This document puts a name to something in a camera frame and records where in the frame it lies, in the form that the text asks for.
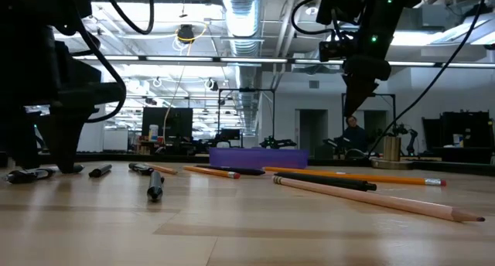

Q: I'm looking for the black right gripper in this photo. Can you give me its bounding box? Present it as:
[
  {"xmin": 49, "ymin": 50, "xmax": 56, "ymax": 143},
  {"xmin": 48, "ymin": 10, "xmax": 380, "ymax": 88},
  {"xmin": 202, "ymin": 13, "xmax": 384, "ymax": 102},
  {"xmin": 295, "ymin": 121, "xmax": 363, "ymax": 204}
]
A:
[{"xmin": 316, "ymin": 0, "xmax": 422, "ymax": 118}]

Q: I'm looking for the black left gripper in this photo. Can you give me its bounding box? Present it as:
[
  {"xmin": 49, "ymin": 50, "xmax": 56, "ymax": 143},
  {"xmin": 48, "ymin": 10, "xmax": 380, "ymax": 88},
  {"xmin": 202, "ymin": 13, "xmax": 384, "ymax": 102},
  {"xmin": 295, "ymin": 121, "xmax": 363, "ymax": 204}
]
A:
[{"xmin": 0, "ymin": 26, "xmax": 127, "ymax": 174}]

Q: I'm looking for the clear pen with black grip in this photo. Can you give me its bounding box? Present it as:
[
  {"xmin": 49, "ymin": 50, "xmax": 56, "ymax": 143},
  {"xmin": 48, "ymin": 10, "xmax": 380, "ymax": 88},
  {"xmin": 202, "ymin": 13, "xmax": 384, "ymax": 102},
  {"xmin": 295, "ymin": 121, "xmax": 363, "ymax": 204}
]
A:
[{"xmin": 5, "ymin": 168, "xmax": 56, "ymax": 184}]

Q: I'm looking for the orange pencil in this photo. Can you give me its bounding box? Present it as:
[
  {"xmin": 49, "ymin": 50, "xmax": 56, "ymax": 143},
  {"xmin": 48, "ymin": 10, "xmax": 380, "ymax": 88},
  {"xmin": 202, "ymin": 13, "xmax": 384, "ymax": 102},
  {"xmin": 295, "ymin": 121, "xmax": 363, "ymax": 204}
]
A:
[
  {"xmin": 148, "ymin": 163, "xmax": 179, "ymax": 176},
  {"xmin": 182, "ymin": 165, "xmax": 241, "ymax": 180},
  {"xmin": 262, "ymin": 165, "xmax": 349, "ymax": 178},
  {"xmin": 315, "ymin": 169, "xmax": 448, "ymax": 187}
]

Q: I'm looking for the natural wood pencil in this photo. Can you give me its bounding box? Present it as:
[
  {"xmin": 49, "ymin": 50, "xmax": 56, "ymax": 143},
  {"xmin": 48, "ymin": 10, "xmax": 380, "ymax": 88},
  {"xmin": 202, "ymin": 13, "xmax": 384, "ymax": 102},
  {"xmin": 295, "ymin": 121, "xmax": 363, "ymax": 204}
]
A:
[{"xmin": 272, "ymin": 175, "xmax": 486, "ymax": 223}]

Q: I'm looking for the purple translucent supply box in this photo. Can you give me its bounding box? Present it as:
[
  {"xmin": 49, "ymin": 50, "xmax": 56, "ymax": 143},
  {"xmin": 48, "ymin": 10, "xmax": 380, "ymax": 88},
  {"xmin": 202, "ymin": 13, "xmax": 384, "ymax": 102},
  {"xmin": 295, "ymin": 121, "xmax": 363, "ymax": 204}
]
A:
[{"xmin": 208, "ymin": 147, "xmax": 309, "ymax": 170}]

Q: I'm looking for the person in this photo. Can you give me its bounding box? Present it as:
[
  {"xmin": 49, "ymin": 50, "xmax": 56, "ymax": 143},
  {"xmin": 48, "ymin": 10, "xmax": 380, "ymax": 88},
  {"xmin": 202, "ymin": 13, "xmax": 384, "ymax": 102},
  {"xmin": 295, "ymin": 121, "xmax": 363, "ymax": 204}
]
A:
[{"xmin": 342, "ymin": 115, "xmax": 369, "ymax": 153}]

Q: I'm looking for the long ceiling light bar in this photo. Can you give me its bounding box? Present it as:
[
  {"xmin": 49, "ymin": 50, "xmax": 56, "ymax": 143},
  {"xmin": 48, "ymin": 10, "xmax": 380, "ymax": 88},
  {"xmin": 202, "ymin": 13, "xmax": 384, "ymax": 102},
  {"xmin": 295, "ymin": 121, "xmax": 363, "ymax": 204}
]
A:
[{"xmin": 71, "ymin": 53, "xmax": 495, "ymax": 70}]

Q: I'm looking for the black equipment case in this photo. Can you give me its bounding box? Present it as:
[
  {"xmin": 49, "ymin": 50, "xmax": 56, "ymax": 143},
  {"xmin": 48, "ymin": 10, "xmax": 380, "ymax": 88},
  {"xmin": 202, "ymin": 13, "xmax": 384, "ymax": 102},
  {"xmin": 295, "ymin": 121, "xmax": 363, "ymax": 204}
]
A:
[{"xmin": 421, "ymin": 110, "xmax": 495, "ymax": 165}]

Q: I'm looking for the black computer monitor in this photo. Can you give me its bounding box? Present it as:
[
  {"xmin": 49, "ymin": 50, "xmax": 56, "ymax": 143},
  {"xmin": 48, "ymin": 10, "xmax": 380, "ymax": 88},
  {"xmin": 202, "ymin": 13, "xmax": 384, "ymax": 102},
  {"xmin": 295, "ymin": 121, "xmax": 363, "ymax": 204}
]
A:
[{"xmin": 141, "ymin": 107, "xmax": 194, "ymax": 142}]

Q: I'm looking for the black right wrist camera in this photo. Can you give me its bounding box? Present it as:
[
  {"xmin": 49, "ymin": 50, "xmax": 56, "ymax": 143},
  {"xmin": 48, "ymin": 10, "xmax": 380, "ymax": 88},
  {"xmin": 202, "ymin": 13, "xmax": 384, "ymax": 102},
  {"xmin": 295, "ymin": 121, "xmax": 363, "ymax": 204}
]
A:
[{"xmin": 318, "ymin": 39, "xmax": 351, "ymax": 63}]

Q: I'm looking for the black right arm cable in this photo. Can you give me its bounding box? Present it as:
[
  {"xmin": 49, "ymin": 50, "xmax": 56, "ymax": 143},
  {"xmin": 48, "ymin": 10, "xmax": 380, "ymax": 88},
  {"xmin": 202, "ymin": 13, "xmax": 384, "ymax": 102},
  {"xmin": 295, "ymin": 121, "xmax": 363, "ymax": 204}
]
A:
[{"xmin": 367, "ymin": 0, "xmax": 490, "ymax": 155}]

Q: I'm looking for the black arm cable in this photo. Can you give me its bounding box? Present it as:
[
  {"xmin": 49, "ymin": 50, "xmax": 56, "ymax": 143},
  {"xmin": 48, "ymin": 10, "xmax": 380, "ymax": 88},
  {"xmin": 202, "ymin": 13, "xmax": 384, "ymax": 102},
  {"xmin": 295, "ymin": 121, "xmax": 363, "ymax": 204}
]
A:
[
  {"xmin": 367, "ymin": 0, "xmax": 490, "ymax": 155},
  {"xmin": 65, "ymin": 0, "xmax": 155, "ymax": 124}
]

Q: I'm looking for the silver ventilation duct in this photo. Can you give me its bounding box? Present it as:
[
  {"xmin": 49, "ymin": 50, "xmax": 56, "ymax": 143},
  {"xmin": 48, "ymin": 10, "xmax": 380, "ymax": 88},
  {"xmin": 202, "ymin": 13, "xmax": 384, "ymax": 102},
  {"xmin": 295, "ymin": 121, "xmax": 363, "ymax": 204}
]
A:
[{"xmin": 220, "ymin": 0, "xmax": 265, "ymax": 138}]

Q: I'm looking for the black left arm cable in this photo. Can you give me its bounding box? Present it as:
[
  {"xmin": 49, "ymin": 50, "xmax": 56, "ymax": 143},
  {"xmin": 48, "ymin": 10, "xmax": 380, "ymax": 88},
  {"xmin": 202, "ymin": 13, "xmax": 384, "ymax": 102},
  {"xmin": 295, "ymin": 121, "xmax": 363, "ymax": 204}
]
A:
[{"xmin": 65, "ymin": 0, "xmax": 155, "ymax": 124}]

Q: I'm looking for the black overhead camera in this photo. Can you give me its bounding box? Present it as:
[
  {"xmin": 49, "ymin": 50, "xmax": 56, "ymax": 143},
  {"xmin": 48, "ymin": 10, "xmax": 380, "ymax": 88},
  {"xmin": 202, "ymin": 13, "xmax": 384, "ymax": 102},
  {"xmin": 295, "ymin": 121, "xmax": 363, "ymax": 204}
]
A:
[{"xmin": 176, "ymin": 23, "xmax": 196, "ymax": 45}]

